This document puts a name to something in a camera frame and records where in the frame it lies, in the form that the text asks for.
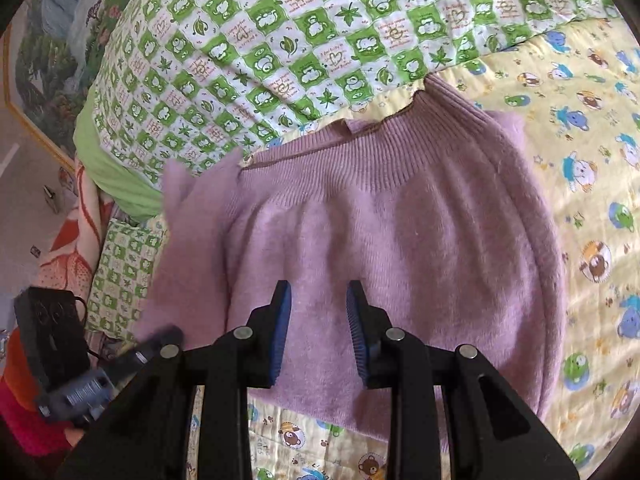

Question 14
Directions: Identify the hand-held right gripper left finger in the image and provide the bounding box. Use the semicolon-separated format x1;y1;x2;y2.
57;280;293;480

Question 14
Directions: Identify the green checkered quilt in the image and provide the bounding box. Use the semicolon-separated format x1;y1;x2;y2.
92;0;621;196

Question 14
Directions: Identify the yellow cartoon bear bedsheet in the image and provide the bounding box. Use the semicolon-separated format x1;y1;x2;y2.
185;15;640;480

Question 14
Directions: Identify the orange floral blanket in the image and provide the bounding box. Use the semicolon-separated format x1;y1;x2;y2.
37;160;118;311

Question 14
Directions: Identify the lime green pillow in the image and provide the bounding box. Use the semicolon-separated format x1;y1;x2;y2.
72;95;166;221

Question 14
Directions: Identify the landscape wall poster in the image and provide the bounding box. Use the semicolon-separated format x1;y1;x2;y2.
5;0;136;171

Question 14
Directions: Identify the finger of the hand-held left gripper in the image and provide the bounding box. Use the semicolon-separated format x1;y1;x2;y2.
111;325;183;376

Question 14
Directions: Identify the small green checkered pillow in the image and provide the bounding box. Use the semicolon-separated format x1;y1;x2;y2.
85;217;168;341

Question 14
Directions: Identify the purple knit sweater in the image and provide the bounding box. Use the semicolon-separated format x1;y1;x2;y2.
132;74;568;443

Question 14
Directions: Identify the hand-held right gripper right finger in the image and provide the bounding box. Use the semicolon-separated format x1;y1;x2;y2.
346;280;581;480

